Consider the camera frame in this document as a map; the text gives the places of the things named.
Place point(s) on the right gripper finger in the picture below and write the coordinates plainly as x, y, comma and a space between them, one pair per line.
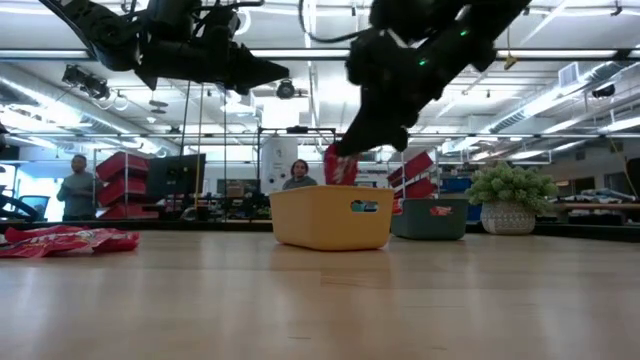
370, 125
405, 132

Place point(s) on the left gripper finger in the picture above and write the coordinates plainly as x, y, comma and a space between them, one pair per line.
255, 60
255, 82

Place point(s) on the red Skittles candy bag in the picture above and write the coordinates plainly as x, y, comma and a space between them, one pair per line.
341, 170

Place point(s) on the dark teal plastic bin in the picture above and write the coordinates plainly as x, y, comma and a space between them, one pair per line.
425, 227

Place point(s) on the yellow plastic bin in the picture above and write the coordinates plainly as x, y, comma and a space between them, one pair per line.
320, 225

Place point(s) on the red KitKat candy bar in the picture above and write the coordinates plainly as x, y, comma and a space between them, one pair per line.
45, 233
45, 248
117, 240

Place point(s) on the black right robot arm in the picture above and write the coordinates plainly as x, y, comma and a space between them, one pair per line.
490, 20

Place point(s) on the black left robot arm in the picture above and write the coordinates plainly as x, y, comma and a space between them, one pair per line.
100, 30

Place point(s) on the red storage bin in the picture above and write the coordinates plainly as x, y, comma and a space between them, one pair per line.
125, 211
412, 167
419, 189
122, 166
122, 191

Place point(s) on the blue storage crate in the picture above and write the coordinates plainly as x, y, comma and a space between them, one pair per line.
457, 186

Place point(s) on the white cylindrical machine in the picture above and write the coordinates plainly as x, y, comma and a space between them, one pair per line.
277, 165

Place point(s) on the seated person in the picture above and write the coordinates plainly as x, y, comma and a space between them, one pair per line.
300, 177

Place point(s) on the black ceiling fixture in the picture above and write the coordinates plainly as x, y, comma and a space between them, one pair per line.
85, 82

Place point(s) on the black computer monitor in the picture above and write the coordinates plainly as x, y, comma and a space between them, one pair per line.
175, 175

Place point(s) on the artificial green potted plant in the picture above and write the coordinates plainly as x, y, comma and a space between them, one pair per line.
510, 192

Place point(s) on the white ceiling vent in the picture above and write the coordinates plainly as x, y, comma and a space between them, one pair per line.
569, 75

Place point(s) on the standing person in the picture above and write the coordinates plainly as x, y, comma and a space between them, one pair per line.
77, 192

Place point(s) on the black ceiling device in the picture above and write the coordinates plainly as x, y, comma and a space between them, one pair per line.
603, 91

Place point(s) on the blue chair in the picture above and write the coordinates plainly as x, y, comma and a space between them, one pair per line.
35, 202

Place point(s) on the wooden workbench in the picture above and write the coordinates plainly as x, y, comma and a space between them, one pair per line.
600, 206

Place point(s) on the black overhead camera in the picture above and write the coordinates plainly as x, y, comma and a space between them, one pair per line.
285, 90

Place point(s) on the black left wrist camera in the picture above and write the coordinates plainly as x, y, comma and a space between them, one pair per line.
175, 20

